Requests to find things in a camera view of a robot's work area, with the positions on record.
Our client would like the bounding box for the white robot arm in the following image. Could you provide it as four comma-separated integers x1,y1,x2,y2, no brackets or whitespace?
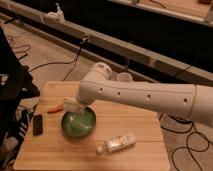
77,62,213,128

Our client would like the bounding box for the translucent plastic cup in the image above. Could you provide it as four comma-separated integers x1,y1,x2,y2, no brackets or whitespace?
117,72,133,82

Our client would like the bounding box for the green ceramic bowl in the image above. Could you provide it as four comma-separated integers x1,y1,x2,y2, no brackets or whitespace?
61,107,96,138

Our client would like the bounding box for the clear plastic bottle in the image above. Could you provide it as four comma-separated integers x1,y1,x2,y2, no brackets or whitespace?
96,133,136,155

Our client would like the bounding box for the black rectangular block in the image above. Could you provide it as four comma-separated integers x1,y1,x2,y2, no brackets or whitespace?
33,115,43,136

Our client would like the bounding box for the black equipment stand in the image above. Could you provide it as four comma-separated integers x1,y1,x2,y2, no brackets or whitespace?
0,26,41,148

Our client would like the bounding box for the long metal rail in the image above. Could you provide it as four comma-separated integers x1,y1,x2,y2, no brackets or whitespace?
0,0,213,86

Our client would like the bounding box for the black cable on floor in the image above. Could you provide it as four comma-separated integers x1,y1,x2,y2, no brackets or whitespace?
6,34,90,82

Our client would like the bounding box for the white object on rail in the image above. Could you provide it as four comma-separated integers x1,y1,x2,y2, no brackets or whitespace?
44,4,65,22

